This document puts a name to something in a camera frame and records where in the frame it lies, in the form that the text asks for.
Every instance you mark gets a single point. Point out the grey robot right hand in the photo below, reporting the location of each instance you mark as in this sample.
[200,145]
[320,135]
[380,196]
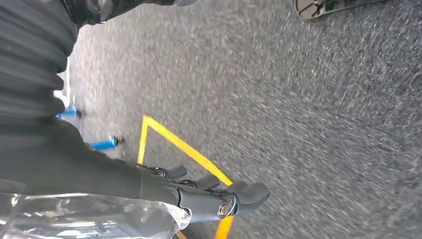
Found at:
[82,168]

